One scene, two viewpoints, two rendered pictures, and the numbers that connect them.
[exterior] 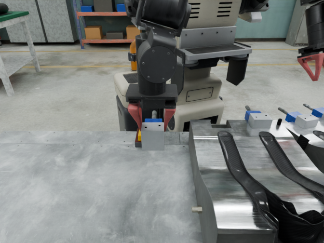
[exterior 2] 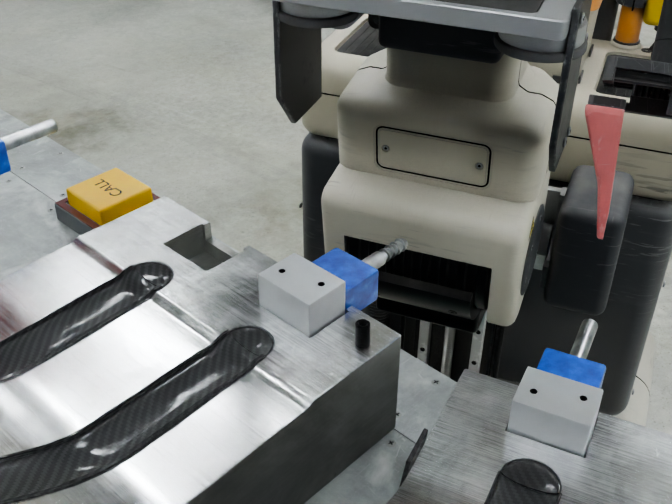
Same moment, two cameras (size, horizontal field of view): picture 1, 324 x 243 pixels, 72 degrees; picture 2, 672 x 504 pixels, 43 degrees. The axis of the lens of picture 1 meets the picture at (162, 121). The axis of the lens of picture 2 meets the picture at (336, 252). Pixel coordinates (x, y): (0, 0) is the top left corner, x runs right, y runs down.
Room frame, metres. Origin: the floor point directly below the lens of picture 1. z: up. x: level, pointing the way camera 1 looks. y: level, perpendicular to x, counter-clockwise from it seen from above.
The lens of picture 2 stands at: (0.20, -0.61, 1.27)
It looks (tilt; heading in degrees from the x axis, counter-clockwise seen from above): 35 degrees down; 42
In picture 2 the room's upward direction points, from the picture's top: straight up
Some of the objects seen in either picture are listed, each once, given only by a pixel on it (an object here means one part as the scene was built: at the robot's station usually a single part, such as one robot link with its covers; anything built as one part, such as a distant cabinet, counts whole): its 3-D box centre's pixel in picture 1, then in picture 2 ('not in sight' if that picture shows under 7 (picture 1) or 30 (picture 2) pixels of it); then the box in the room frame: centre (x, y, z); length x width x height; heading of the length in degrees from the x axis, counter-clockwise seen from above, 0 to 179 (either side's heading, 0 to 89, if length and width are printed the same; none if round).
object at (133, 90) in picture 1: (152, 81); not in sight; (0.42, 0.02, 1.06); 0.10 x 0.07 x 0.07; 90
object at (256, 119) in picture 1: (253, 115); (347, 278); (0.58, -0.27, 0.89); 0.13 x 0.05 x 0.05; 179
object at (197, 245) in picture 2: (219, 128); (209, 264); (0.54, -0.17, 0.87); 0.05 x 0.05 x 0.04; 89
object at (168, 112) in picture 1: (158, 112); not in sight; (0.42, 0.01, 0.99); 0.07 x 0.07 x 0.09; 0
